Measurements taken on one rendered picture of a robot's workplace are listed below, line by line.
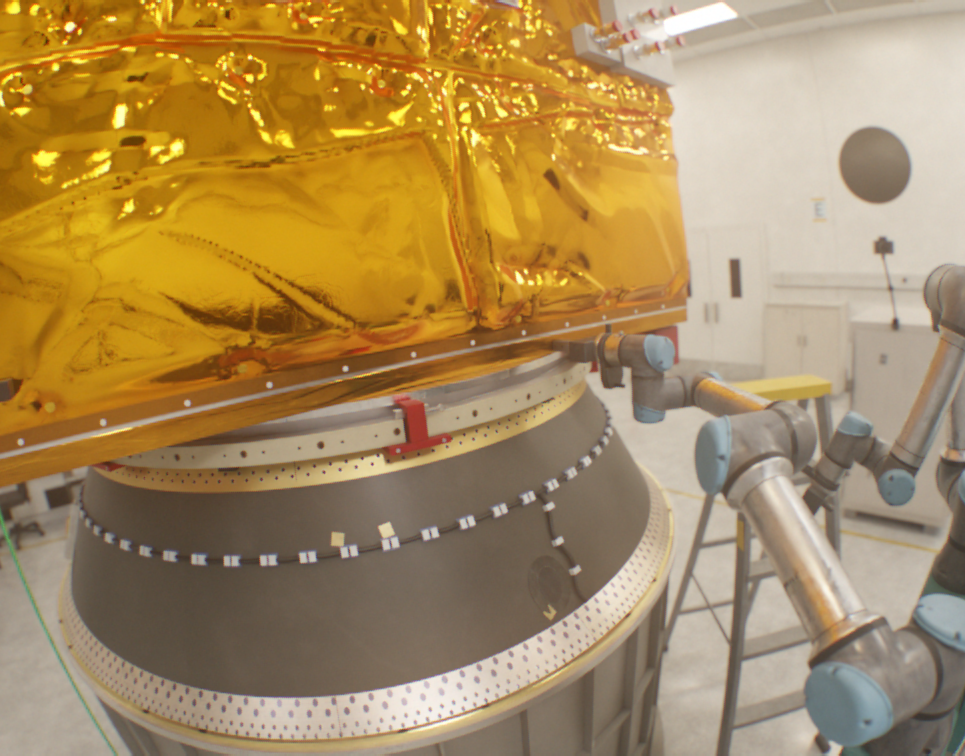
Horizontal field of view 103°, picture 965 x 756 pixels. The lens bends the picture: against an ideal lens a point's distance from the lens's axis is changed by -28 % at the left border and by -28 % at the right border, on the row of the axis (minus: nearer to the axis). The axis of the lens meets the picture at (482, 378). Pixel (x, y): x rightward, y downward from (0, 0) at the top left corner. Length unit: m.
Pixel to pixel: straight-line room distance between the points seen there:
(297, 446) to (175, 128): 0.61
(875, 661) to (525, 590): 0.74
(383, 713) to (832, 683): 0.78
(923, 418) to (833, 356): 6.58
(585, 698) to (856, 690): 0.84
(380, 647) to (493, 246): 0.86
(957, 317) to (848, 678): 0.68
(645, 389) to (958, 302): 0.68
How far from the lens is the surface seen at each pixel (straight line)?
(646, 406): 1.19
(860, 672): 0.67
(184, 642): 1.22
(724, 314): 8.74
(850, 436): 1.24
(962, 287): 1.13
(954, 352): 1.11
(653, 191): 1.69
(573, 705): 1.35
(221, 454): 1.08
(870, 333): 4.03
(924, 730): 0.86
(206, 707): 1.22
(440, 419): 1.06
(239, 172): 0.96
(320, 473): 1.07
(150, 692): 1.32
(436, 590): 1.08
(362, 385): 1.06
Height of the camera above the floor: 1.98
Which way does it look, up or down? 11 degrees down
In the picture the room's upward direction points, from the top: 6 degrees counter-clockwise
